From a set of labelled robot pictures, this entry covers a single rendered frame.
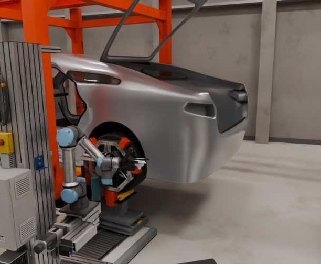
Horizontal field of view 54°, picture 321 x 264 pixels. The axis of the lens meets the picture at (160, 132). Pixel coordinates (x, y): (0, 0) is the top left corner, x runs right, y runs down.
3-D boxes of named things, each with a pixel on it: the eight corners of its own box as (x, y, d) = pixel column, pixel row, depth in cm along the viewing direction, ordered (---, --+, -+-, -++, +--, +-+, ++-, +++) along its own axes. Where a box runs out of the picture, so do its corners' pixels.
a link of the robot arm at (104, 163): (99, 166, 225) (99, 155, 224) (115, 167, 224) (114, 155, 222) (96, 170, 218) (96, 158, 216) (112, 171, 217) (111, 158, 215)
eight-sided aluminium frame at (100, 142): (134, 192, 329) (132, 142, 318) (131, 195, 324) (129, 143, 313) (93, 184, 354) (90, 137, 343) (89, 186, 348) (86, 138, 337)
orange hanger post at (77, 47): (89, 133, 659) (82, 9, 608) (83, 134, 642) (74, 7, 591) (82, 132, 667) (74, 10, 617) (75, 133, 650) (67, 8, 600)
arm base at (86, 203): (82, 211, 234) (81, 199, 232) (65, 208, 239) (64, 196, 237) (93, 203, 248) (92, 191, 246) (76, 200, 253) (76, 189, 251)
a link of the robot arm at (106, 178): (115, 179, 230) (114, 165, 228) (110, 185, 219) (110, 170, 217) (104, 179, 231) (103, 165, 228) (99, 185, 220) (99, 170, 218)
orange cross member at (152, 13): (166, 38, 522) (166, 11, 514) (46, 18, 298) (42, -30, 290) (160, 39, 528) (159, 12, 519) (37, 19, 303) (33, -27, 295)
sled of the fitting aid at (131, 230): (148, 222, 368) (148, 214, 366) (131, 237, 337) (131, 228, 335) (113, 213, 391) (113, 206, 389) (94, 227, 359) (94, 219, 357)
